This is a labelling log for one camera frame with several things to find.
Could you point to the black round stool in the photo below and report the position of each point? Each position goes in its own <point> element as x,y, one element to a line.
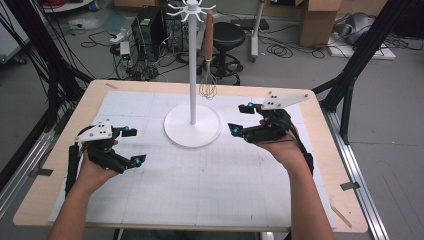
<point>230,36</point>

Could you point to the white grid mat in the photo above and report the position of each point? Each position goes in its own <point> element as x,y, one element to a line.
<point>186,186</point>

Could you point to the thin wooden stick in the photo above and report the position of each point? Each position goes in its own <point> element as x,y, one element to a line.
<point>340,215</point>

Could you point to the cardboard box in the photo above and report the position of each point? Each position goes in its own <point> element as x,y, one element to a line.
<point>316,23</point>

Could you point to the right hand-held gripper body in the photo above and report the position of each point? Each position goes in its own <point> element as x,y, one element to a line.
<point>270,128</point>

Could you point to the black computer tower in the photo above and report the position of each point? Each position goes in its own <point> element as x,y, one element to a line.
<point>146,30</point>

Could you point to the white metal stand leg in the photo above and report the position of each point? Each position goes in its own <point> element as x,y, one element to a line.
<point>256,33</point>

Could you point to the white adapter box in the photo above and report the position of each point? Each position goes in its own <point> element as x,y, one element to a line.
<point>125,49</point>

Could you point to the person's right hand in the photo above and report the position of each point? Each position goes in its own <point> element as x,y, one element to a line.
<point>286,151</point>

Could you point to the white flat board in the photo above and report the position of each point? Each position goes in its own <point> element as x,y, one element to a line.
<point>343,51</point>

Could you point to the white hook stand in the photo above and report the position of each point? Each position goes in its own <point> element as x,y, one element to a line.
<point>192,66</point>

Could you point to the black tape piece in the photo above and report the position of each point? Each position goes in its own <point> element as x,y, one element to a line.
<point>350,186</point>
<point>45,172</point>

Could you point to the black metal frame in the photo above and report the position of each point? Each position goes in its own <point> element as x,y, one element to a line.
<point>55,86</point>
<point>353,66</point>

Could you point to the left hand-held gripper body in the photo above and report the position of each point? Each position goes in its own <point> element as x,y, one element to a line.
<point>96,133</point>

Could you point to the white power strip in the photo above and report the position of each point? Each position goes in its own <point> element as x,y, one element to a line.
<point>120,36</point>

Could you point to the aluminium rail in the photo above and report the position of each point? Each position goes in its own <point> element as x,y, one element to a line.
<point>23,166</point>
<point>356,173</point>

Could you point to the person's left hand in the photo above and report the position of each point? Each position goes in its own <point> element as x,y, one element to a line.
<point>91,175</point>

